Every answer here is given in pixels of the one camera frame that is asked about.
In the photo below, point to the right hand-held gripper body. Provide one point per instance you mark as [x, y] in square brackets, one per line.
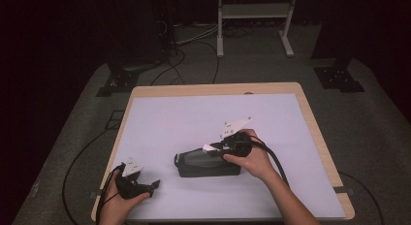
[237, 144]

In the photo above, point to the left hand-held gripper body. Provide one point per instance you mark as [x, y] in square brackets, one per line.
[131, 186]

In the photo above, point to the black pencil case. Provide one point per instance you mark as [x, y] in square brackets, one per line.
[203, 165]

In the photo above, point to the person's right hand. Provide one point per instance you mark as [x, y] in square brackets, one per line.
[258, 163]

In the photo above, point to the person's left hand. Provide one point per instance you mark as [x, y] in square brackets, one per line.
[113, 208]

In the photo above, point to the white table mat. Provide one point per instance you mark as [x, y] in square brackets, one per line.
[181, 121]

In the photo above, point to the light wooden table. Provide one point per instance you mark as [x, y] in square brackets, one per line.
[213, 88]

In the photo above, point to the white metal stand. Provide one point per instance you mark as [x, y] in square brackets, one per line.
[255, 11]

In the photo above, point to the black square floor frame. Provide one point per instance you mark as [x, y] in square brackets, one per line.
[114, 120]

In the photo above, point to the black stand with base plate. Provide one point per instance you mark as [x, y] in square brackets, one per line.
[339, 78]
[121, 79]

